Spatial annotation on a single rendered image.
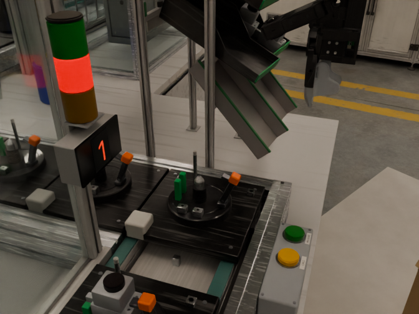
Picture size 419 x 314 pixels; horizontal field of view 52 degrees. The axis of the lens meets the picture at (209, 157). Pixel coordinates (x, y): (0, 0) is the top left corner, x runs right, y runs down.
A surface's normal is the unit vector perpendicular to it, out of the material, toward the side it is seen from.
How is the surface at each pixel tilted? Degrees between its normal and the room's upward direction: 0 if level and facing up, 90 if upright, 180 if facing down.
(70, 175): 90
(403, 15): 90
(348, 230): 0
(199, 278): 0
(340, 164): 0
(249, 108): 45
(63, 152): 90
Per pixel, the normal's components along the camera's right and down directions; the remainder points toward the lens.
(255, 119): 0.62, -0.42
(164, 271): 0.00, -0.85
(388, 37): -0.46, 0.48
